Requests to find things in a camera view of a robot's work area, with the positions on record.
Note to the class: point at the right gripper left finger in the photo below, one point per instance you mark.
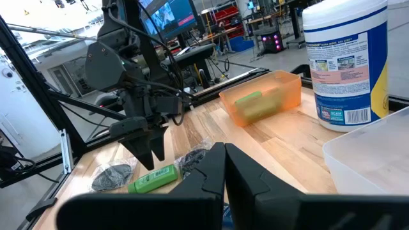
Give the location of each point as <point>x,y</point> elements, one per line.
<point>191,207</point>

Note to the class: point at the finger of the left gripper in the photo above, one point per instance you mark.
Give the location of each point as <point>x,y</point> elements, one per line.
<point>142,150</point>
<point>159,143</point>

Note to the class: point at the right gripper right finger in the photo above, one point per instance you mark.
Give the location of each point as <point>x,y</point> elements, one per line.
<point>271,211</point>

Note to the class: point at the green travel bottle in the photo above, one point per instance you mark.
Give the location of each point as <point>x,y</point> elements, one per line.
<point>255,107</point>
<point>153,179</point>

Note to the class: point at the black pad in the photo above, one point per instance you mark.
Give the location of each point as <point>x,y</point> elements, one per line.
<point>191,159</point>
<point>112,176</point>

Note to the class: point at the navy blue travel tube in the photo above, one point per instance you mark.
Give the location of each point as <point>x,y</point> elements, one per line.
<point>227,218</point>

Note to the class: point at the clear plastic bin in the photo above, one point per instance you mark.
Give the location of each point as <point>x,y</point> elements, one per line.
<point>367,159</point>

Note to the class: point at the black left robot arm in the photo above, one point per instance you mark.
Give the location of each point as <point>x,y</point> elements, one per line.
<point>105,67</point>

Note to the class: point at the black monitor stand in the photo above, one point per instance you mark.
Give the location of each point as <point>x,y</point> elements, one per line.
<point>191,52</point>

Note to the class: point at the monitor with blue screen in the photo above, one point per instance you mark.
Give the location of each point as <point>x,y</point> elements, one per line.
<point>172,16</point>

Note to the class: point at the orange translucent plastic bin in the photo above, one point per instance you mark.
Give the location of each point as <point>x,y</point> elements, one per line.
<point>287,92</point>

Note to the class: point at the blue storage bin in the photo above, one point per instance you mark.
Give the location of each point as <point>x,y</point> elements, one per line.
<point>241,44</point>

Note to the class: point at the red storage bins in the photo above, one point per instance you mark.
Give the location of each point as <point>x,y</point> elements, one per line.
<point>228,19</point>

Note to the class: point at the computer case with pink lights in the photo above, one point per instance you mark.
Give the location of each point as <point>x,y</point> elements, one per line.
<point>272,41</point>

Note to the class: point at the white wipes canister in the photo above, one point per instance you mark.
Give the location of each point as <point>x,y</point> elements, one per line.
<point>338,64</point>

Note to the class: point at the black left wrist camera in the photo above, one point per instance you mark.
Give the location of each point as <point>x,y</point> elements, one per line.
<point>169,105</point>

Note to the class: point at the black aluminium table frame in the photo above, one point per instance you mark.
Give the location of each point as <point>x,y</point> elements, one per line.
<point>28,73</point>

